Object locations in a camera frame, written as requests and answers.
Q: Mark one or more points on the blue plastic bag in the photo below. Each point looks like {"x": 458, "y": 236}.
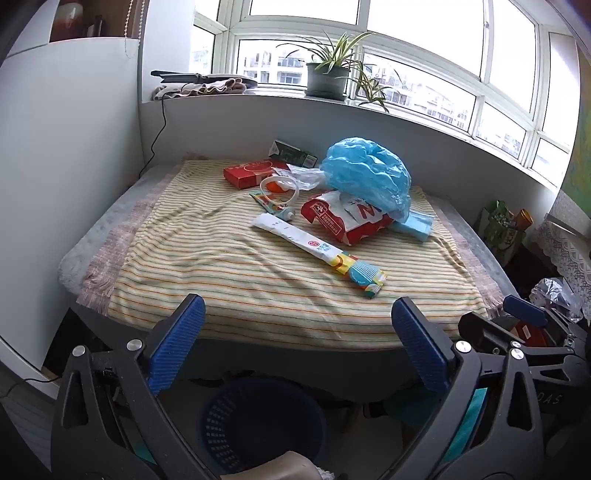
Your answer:
{"x": 366, "y": 170}

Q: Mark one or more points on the white cabinet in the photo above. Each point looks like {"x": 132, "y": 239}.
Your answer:
{"x": 70, "y": 145}

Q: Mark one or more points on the black flat device on sill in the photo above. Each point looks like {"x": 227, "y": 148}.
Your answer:
{"x": 180, "y": 77}

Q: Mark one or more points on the red ceramic vase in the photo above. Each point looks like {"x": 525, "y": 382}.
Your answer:
{"x": 68, "y": 21}

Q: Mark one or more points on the silver foil bag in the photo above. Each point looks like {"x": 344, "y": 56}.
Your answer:
{"x": 557, "y": 293}

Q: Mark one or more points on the light blue tissue pack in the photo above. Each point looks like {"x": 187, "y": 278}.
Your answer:
{"x": 418, "y": 225}

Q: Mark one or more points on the fruit print cream tube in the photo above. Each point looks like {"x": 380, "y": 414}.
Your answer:
{"x": 282, "y": 211}

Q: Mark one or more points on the red white snack bag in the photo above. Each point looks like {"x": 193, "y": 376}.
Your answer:
{"x": 348, "y": 219}

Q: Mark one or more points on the green milk carton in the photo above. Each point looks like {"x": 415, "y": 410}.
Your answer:
{"x": 286, "y": 153}

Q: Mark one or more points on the beige folded cloth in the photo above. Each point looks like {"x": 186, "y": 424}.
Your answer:
{"x": 184, "y": 90}

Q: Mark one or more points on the blue plastic waste basket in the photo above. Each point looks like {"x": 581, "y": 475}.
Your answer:
{"x": 251, "y": 421}

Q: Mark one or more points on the red medicine box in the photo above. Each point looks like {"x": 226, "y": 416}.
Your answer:
{"x": 249, "y": 175}

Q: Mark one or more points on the yellow striped towel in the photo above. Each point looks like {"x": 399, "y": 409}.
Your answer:
{"x": 259, "y": 288}

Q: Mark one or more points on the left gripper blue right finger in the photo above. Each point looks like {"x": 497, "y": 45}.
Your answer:
{"x": 427, "y": 345}

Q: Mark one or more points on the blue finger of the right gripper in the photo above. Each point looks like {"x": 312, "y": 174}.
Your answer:
{"x": 525, "y": 311}

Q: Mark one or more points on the long white wrapper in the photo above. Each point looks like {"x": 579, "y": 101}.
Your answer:
{"x": 366, "y": 276}

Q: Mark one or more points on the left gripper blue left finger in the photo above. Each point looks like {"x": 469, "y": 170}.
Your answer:
{"x": 170, "y": 341}

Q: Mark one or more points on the clear plastic bag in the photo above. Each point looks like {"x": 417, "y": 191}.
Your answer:
{"x": 305, "y": 179}

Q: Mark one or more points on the white lace cloth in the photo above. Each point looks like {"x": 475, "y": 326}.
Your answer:
{"x": 564, "y": 238}

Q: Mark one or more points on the potted spider plant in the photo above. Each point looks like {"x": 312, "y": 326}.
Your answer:
{"x": 334, "y": 65}

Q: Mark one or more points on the green gift bag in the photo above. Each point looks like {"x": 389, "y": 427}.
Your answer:
{"x": 502, "y": 231}

